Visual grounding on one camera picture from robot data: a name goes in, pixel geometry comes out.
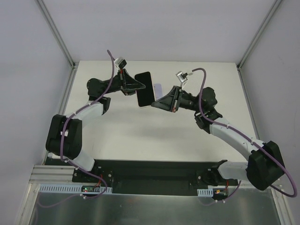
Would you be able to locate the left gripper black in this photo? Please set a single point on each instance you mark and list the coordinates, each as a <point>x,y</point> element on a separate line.
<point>123,81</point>

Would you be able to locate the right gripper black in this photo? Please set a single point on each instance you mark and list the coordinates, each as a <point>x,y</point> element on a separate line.
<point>176,98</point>

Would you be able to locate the phone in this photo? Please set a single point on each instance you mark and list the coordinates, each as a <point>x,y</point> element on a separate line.
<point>145,96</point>

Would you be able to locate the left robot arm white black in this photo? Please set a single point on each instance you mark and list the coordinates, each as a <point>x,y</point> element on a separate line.
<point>65,136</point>

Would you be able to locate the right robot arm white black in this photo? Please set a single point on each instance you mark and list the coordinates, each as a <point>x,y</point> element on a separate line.
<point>264,162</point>

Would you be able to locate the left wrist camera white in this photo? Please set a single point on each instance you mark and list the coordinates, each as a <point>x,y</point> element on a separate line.
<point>120,62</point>

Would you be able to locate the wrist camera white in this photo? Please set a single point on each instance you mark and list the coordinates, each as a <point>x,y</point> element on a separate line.
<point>183,77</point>
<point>120,62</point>

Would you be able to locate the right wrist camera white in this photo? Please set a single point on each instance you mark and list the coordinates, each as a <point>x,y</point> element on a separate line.
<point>183,77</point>

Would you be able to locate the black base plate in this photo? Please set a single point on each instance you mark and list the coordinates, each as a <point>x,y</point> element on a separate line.
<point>154,177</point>

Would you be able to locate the right aluminium frame post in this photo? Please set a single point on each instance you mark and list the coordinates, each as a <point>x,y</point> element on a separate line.
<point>263,26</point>

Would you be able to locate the aluminium frame post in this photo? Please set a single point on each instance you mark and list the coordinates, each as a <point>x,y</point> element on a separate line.
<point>263,26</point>
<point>55,32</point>

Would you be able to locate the right white cable duct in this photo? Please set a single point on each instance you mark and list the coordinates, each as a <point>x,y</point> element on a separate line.
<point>208,192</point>

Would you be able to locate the white cable duct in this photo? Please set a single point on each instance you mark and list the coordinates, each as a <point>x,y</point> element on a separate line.
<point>208,192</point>
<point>74,189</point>

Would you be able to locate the left aluminium frame post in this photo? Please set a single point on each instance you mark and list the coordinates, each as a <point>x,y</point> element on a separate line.
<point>55,32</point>

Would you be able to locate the aluminium rail front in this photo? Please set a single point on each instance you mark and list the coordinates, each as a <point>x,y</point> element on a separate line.
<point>68,174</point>

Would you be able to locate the left white cable duct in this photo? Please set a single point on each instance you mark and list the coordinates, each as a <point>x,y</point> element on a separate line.
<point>74,189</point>

